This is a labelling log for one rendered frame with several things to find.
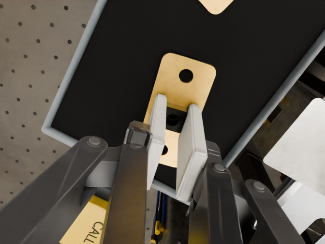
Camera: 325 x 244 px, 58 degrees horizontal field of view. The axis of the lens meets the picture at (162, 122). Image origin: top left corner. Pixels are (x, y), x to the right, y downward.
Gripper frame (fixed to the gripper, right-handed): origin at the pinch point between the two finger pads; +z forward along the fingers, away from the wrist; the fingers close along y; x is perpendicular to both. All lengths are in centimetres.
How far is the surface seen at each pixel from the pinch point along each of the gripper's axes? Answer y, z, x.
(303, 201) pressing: 24.4, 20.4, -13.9
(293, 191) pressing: 22.0, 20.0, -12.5
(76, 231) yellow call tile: -5.0, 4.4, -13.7
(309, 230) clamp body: 42, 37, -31
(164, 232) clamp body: 5.9, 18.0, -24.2
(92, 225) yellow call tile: -3.7, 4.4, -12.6
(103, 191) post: -3.7, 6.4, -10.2
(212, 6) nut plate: 0.2, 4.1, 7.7
